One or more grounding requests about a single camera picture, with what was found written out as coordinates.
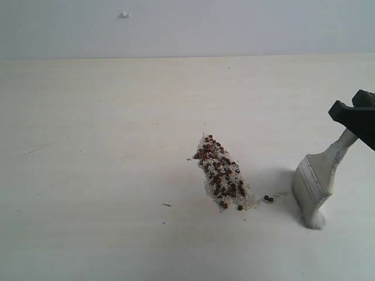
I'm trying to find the white-bristle paintbrush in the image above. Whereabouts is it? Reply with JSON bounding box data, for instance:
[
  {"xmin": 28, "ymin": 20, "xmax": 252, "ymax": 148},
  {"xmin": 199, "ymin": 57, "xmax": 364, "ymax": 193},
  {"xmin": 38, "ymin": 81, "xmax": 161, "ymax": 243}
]
[{"xmin": 291, "ymin": 129, "xmax": 358, "ymax": 230}]

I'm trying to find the white wall hook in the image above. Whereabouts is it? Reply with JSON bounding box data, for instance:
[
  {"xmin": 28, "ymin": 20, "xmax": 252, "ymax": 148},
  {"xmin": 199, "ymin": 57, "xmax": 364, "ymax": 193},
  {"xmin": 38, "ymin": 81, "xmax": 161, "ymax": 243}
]
[{"xmin": 119, "ymin": 11, "xmax": 131, "ymax": 19}]

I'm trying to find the scattered brown pellets and rice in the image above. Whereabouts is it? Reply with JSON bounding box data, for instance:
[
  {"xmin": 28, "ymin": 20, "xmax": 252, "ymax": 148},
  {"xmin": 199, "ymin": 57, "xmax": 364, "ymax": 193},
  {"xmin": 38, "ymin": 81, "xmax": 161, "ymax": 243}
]
[{"xmin": 190, "ymin": 132, "xmax": 291, "ymax": 212}]

